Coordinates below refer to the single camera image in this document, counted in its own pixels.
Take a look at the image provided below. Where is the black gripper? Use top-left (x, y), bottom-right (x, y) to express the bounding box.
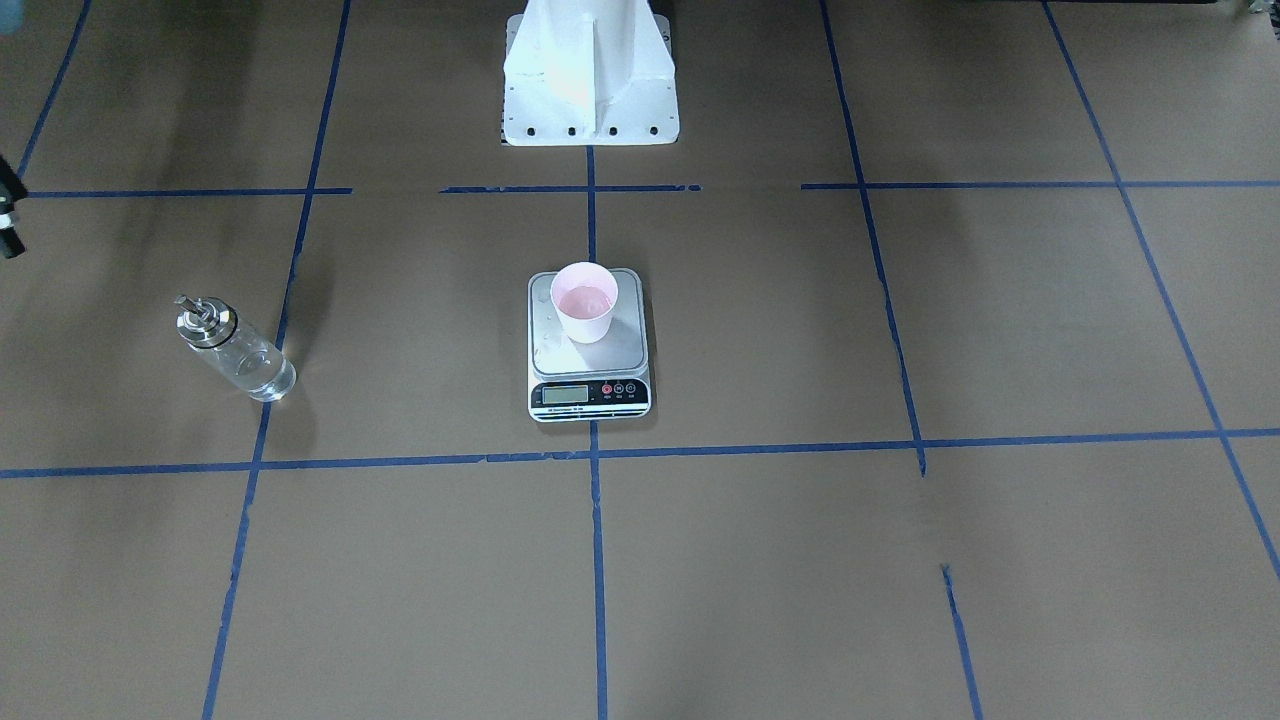
top-left (0, 156), bottom-right (29, 259)

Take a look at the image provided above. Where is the glass sauce bottle steel cap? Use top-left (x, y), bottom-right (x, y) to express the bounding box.
top-left (174, 295), bottom-right (297, 404)

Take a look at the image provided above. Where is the digital kitchen scale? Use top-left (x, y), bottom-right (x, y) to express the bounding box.
top-left (526, 268), bottom-right (653, 423)

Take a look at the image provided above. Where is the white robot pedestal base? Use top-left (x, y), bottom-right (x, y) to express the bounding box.
top-left (500, 1), bottom-right (681, 147)

